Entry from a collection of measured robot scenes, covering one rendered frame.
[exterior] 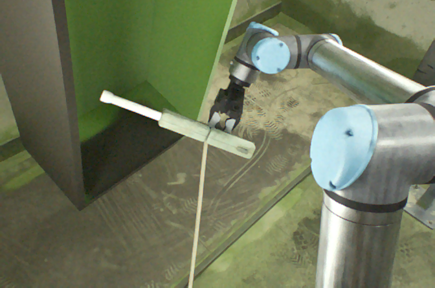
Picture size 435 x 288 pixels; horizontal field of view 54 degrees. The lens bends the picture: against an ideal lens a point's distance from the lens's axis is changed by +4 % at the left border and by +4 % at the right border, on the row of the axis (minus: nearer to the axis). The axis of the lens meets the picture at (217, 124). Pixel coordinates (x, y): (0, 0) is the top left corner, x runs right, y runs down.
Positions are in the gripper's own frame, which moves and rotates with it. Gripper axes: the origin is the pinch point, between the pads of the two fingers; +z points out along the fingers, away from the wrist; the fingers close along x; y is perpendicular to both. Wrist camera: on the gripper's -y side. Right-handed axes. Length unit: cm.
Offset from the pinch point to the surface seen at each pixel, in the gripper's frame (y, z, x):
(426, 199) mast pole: 54, 11, -127
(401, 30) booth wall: 138, -60, -116
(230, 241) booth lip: 39, 60, -38
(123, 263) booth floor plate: 33, 81, 5
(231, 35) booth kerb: 179, -12, -26
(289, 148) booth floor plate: 90, 23, -66
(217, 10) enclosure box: 20.7, -34.3, 12.1
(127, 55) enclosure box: 52, -1, 34
